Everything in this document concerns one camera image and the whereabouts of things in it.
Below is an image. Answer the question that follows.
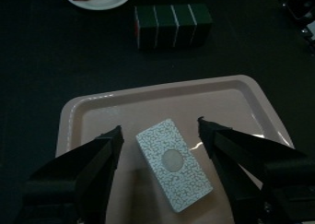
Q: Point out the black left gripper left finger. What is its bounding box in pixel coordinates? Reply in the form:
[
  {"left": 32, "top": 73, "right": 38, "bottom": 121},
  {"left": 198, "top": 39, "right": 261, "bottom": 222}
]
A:
[{"left": 11, "top": 124, "right": 126, "bottom": 224}]

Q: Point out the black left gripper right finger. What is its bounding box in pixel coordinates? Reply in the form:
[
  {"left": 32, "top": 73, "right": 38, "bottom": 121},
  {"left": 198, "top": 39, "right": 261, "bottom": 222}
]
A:
[{"left": 197, "top": 116, "right": 315, "bottom": 224}]

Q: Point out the white patterned rice block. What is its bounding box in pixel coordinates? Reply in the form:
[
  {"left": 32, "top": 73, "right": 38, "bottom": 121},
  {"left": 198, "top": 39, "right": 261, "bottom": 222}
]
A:
[{"left": 134, "top": 118, "right": 215, "bottom": 214}]

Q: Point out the pink rectangular tray plate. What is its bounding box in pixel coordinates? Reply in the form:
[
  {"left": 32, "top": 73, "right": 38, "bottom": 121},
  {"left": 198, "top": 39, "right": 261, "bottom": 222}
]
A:
[{"left": 55, "top": 74, "right": 295, "bottom": 224}]

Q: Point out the dark green striped block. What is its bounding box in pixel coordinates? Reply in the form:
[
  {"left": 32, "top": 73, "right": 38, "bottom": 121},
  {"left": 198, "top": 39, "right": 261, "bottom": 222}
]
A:
[{"left": 134, "top": 3, "right": 214, "bottom": 51}]

